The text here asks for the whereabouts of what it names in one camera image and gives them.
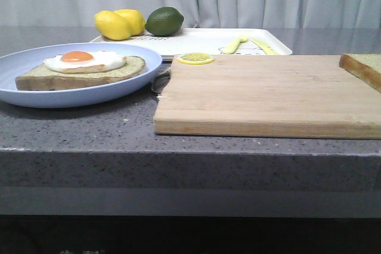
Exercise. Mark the bread slice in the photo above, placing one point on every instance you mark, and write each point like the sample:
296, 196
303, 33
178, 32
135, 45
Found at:
364, 66
41, 78

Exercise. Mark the light blue plate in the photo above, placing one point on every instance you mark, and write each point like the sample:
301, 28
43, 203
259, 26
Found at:
13, 65

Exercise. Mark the white bear tray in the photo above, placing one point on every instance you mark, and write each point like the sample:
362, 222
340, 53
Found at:
210, 41

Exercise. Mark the lemon slice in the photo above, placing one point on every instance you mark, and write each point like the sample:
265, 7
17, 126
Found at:
195, 58

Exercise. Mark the yellow plastic fork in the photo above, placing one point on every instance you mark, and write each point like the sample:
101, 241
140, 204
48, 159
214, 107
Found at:
233, 46

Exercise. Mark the wooden cutting board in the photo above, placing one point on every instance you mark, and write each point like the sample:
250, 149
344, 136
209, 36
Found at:
302, 96

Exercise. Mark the green lime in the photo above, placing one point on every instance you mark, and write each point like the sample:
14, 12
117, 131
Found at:
164, 21

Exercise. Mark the yellow plastic knife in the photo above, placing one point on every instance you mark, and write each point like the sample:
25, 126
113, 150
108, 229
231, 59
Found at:
265, 47

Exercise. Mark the rear yellow lemon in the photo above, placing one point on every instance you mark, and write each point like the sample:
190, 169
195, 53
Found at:
135, 20

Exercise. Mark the yellow lemon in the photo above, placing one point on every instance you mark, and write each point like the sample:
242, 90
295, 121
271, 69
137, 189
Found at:
135, 20
112, 25

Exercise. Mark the front yellow lemon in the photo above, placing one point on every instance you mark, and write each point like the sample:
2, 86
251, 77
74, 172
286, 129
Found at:
112, 25

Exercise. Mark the fried egg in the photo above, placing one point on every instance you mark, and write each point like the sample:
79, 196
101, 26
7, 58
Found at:
85, 62

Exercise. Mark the metal cutting board handle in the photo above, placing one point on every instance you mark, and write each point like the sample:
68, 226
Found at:
160, 82

